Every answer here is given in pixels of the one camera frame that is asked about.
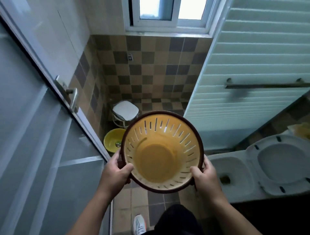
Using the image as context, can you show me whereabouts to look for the person's left hand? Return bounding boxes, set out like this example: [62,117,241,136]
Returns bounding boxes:
[98,150,134,197]

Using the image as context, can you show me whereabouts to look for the person's right hand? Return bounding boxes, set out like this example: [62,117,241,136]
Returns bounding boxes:
[190,155,223,199]

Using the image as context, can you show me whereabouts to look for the yellow slotted waste basket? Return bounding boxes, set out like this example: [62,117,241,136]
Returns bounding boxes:
[120,111,204,194]

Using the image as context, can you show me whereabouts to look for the person's right forearm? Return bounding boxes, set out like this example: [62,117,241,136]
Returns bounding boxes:
[210,192,262,235]

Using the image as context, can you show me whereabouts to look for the person's left forearm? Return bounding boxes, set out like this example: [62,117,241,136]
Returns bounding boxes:
[67,186,114,235]

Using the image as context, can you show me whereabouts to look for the yellow plastic basin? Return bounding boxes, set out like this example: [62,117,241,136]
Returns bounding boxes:
[103,128,126,153]

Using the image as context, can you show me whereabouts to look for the white toilet bowl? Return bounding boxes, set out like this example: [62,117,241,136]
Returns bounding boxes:
[208,150,269,203]

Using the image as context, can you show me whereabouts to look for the person's black trouser leg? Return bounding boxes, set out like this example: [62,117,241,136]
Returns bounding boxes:
[143,204,205,235]

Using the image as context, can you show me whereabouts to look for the white sneaker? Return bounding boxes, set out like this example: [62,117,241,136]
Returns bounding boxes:
[132,214,147,235]

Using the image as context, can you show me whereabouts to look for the white stool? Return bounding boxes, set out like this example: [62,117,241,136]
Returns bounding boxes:
[111,100,140,129]

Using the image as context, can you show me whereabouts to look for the white toilet seat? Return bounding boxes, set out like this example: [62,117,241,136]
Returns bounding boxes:
[246,134,310,196]

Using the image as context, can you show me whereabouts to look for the glass door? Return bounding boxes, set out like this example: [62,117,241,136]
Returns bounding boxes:
[0,5,114,235]

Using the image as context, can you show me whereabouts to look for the metal towel bar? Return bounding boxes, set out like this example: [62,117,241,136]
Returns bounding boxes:
[224,78,310,89]

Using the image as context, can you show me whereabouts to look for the yellow plastic bag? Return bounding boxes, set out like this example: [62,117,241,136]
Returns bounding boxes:
[287,122,310,141]

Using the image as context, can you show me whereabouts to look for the white framed window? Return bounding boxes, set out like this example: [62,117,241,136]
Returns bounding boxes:
[122,0,228,34]

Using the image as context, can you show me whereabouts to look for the metal door handle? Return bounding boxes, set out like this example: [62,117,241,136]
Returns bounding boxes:
[54,76,79,113]

